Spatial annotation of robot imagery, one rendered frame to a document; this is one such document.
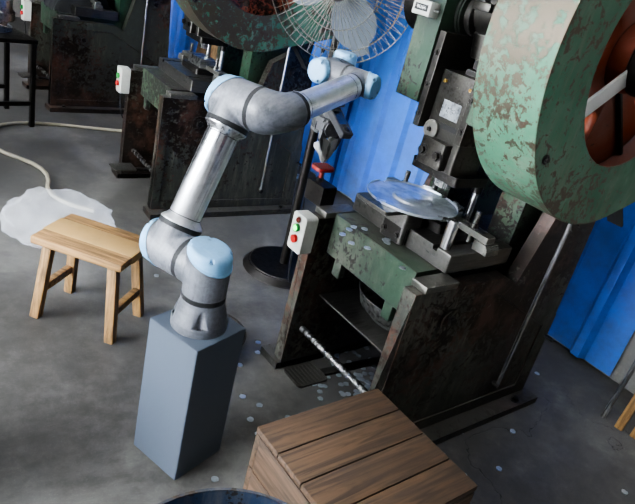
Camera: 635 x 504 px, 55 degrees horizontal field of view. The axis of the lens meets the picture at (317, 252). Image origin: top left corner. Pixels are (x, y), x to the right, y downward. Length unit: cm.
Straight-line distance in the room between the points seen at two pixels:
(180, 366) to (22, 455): 53
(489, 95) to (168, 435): 120
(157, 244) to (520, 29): 98
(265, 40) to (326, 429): 194
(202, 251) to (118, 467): 69
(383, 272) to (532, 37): 84
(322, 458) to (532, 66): 97
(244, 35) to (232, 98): 136
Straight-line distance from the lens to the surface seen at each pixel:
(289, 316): 218
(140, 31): 485
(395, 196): 187
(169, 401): 171
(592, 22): 137
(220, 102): 159
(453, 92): 187
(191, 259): 151
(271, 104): 153
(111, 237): 228
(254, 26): 293
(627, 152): 187
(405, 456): 158
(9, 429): 199
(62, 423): 200
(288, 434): 153
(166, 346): 163
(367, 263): 191
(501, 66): 138
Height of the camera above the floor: 138
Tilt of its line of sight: 25 degrees down
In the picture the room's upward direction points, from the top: 15 degrees clockwise
